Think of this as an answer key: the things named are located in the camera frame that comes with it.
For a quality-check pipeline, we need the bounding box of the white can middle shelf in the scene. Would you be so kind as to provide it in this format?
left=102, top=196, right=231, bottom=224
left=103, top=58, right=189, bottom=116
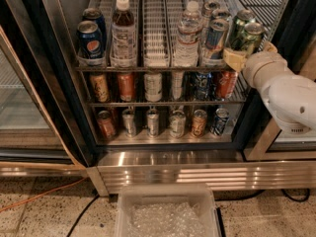
left=144, top=73, right=162, bottom=102

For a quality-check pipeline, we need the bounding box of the dark blue can middle shelf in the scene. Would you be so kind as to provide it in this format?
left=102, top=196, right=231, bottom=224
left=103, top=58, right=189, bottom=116
left=191, top=72, right=211, bottom=101

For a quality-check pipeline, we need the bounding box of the silver can middle shelf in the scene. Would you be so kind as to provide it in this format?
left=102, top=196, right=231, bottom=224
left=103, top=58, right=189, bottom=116
left=172, top=71, right=184, bottom=100

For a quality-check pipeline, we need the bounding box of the blue can bottom shelf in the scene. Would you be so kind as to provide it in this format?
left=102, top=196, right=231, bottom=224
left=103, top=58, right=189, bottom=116
left=210, top=108, right=229, bottom=136

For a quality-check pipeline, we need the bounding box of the rear Pepsi can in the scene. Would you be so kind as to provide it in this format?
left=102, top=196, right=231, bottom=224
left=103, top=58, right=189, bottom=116
left=82, top=8, right=107, bottom=49

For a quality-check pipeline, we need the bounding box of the orange can bottom shelf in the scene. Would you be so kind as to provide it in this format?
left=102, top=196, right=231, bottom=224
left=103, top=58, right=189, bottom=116
left=97, top=111, right=117, bottom=139

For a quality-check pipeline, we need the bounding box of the brown tea bottle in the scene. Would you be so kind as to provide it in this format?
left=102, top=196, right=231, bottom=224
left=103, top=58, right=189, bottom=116
left=112, top=0, right=136, bottom=60

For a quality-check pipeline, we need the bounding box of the white can bottom shelf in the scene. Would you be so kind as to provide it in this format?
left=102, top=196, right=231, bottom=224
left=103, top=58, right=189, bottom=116
left=170, top=110, right=186, bottom=138

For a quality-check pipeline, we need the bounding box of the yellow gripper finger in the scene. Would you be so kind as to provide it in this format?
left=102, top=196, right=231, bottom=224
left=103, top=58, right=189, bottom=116
left=263, top=40, right=277, bottom=52
left=223, top=47, right=247, bottom=72

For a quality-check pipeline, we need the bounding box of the front blue energy can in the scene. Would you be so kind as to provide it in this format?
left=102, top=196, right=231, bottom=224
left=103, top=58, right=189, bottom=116
left=203, top=19, right=229, bottom=59

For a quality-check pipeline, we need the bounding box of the orange can shelf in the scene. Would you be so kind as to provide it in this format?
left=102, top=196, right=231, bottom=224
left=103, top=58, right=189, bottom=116
left=118, top=73, right=135, bottom=102
left=97, top=111, right=117, bottom=139

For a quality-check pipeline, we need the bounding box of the black cable right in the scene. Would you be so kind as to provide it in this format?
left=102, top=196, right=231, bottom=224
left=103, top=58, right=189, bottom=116
left=214, top=188, right=311, bottom=203

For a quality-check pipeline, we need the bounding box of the middle blue energy can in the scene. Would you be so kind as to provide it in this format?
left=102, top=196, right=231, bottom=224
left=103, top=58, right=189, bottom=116
left=210, top=9, right=231, bottom=22

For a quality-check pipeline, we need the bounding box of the gold can middle shelf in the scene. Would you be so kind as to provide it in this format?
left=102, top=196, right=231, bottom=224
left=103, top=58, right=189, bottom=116
left=90, top=73, right=110, bottom=103

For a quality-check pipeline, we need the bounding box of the clear plastic bin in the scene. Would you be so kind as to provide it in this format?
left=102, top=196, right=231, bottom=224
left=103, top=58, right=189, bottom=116
left=114, top=184, right=223, bottom=237

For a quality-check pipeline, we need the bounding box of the gold can bottom shelf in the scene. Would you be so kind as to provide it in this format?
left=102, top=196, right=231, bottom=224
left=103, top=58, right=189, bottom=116
left=191, top=110, right=207, bottom=137

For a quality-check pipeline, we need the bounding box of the open glass fridge door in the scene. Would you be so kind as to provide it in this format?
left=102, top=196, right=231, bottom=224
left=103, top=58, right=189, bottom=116
left=0, top=27, right=85, bottom=177

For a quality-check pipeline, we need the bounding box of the black cable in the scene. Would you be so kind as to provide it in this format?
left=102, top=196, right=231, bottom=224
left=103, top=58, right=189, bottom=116
left=65, top=195, right=101, bottom=237
left=214, top=188, right=311, bottom=203

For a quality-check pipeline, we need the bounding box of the clear water bottle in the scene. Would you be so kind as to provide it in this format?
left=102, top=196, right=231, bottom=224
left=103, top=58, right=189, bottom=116
left=174, top=1, right=202, bottom=67

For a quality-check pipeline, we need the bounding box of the orange cable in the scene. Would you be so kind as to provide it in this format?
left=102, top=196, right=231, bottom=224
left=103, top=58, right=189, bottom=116
left=0, top=177, right=88, bottom=213

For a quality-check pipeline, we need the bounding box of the silver can bottom centre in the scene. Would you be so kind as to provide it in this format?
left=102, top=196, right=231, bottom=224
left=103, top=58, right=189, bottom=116
left=146, top=109, right=159, bottom=137

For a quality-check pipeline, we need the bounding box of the white can shelf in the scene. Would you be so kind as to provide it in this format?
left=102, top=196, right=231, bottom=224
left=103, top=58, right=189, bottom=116
left=144, top=73, right=162, bottom=102
left=170, top=110, right=186, bottom=138

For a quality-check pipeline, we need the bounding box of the black cable left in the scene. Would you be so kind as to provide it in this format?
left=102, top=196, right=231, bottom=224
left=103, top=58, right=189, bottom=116
left=65, top=195, right=101, bottom=237

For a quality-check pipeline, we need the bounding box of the blue energy can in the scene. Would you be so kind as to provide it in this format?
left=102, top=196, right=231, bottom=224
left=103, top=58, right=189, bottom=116
left=203, top=19, right=229, bottom=59
left=210, top=9, right=231, bottom=22

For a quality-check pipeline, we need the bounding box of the green can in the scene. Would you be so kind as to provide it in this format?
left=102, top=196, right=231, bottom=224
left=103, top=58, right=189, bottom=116
left=228, top=9, right=256, bottom=48
left=239, top=23, right=265, bottom=55

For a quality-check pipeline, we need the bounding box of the orange can middle shelf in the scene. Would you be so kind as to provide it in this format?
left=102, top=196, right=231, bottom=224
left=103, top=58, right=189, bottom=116
left=118, top=73, right=135, bottom=102

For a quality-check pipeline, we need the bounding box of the gold can shelf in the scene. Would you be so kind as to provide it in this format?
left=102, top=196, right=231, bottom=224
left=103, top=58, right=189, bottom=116
left=191, top=110, right=207, bottom=137
left=90, top=73, right=110, bottom=103

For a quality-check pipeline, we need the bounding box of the pepsi can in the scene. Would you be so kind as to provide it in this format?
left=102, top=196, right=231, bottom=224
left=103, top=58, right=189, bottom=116
left=77, top=21, right=104, bottom=59
left=82, top=8, right=107, bottom=49

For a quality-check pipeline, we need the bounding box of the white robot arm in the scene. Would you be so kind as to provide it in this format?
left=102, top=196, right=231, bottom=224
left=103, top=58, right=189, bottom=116
left=223, top=41, right=316, bottom=134

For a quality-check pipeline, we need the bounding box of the front Pepsi can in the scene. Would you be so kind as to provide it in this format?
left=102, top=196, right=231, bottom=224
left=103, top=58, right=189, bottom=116
left=77, top=21, right=104, bottom=59

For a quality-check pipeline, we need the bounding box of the red can middle shelf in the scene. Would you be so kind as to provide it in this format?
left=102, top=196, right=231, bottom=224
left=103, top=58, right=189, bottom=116
left=215, top=71, right=238, bottom=99

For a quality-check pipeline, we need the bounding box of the stainless steel fridge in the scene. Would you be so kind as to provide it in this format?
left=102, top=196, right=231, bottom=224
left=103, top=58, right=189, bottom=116
left=0, top=0, right=316, bottom=198

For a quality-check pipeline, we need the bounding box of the silver can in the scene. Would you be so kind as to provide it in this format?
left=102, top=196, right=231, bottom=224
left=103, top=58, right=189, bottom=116
left=201, top=0, right=220, bottom=20
left=146, top=109, right=159, bottom=137
left=122, top=109, right=137, bottom=137

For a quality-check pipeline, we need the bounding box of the silver can bottom left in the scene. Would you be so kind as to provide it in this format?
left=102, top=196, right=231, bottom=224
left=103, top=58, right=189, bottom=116
left=122, top=109, right=137, bottom=137

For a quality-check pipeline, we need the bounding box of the rear silver can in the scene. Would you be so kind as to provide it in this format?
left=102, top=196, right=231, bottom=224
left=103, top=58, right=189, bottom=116
left=201, top=0, right=220, bottom=20

